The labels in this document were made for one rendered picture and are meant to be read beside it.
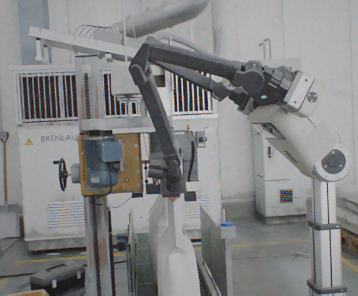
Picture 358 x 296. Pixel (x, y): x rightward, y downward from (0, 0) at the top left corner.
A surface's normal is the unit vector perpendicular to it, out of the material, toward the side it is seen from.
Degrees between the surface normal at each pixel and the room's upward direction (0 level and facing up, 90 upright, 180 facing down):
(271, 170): 90
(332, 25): 90
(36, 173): 91
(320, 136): 115
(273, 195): 90
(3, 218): 76
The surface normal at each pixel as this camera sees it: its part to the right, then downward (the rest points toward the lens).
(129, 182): 0.09, 0.05
